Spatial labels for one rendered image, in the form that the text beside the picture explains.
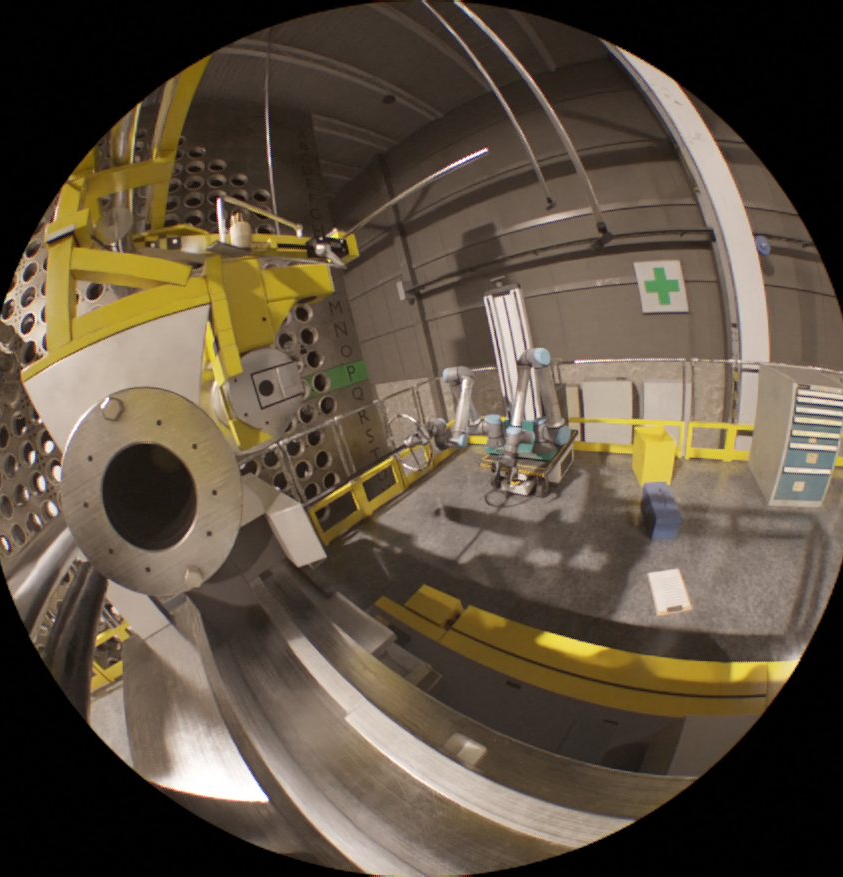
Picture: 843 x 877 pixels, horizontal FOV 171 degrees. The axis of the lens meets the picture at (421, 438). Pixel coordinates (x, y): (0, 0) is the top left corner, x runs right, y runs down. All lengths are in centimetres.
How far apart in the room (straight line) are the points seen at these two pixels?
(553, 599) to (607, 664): 91
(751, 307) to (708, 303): 462
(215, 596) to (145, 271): 63
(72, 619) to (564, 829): 52
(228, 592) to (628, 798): 74
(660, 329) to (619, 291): 134
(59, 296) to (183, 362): 32
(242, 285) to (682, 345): 781
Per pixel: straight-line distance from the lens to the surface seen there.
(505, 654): 93
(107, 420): 47
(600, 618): 171
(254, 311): 77
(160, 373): 55
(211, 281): 60
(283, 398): 78
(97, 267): 66
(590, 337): 771
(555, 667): 91
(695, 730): 72
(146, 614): 93
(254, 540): 62
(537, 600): 176
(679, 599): 190
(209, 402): 101
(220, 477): 46
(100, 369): 58
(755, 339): 346
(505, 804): 27
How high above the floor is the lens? 142
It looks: 18 degrees down
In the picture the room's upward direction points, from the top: 14 degrees counter-clockwise
